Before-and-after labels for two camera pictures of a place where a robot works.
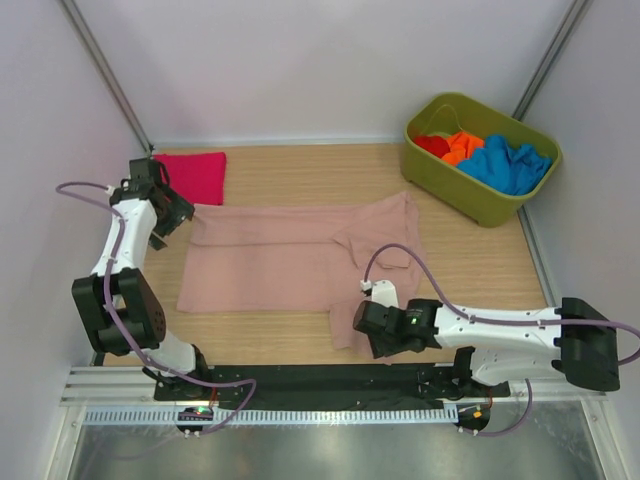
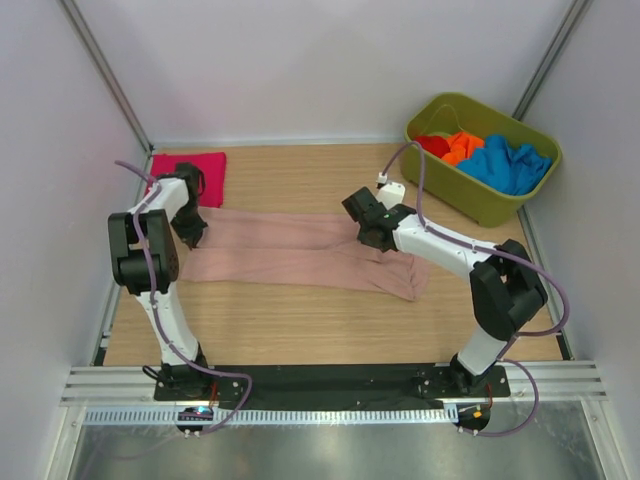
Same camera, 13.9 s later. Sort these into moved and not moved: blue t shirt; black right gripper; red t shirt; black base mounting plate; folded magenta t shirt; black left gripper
Moved: black right gripper; black left gripper
Not moved: blue t shirt; black base mounting plate; red t shirt; folded magenta t shirt
